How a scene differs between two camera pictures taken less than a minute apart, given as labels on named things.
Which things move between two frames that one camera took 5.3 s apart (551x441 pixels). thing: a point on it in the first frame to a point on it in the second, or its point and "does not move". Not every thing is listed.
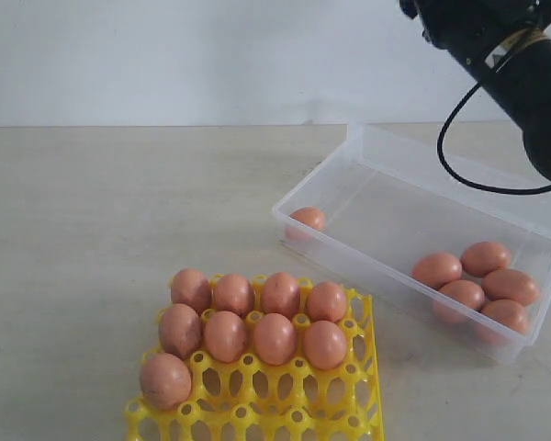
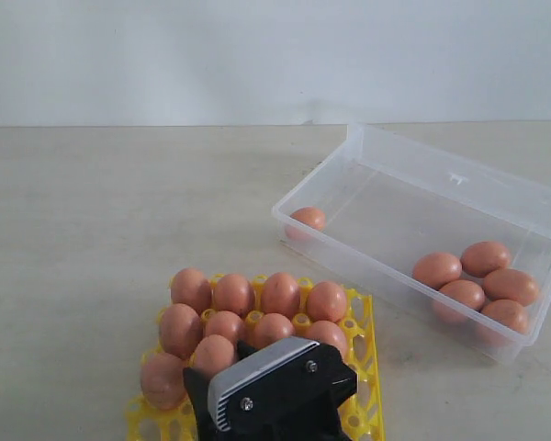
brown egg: (233, 292) does not move
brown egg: (435, 268) does not move
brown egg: (226, 335) does not move
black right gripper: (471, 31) to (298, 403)
